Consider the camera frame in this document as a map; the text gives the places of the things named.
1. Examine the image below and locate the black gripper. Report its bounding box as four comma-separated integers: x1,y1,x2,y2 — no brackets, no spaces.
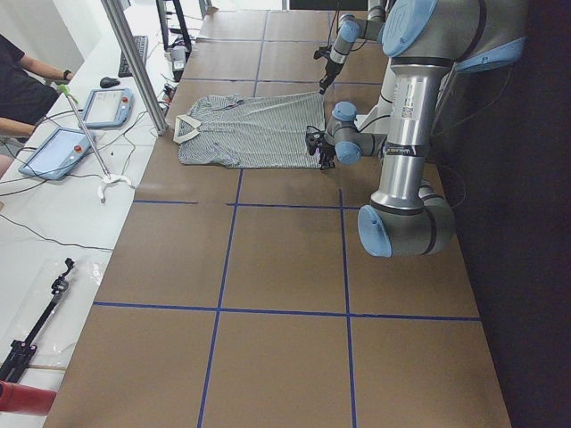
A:
305,126,335,169
319,58,342,95

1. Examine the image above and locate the navy white striped polo shirt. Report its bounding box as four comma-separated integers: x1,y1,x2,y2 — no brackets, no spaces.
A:
178,92,325,169

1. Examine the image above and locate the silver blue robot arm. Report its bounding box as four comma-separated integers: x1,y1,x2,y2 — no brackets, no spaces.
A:
313,1,394,95
305,1,528,258

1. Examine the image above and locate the black keyboard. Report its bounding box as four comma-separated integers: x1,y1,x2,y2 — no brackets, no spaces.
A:
118,35,149,78

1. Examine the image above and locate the blue teach pendant far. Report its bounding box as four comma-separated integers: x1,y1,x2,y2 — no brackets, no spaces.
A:
82,87,133,129

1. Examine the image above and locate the blue teach pendant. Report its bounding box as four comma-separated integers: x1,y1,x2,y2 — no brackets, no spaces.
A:
18,127,90,180
82,87,133,129

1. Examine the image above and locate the black computer mouse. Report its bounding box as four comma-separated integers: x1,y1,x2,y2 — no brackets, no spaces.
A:
99,77,120,89

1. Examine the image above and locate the metal reacher grabber stick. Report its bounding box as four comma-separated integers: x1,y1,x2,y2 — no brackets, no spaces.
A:
58,84,132,204

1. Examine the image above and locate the blue teach pendant near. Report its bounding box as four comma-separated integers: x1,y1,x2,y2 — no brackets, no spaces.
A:
18,127,90,180

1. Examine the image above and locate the person in black shirt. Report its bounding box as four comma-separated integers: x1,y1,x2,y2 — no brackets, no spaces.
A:
0,34,75,177

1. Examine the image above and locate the black tripod stick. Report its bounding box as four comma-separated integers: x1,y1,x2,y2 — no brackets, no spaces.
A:
1,258,75,383

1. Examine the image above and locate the red cylinder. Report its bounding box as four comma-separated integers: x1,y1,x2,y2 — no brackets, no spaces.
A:
0,381,57,416

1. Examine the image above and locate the grey aluminium frame post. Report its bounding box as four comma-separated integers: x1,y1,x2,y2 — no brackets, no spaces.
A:
101,0,168,136

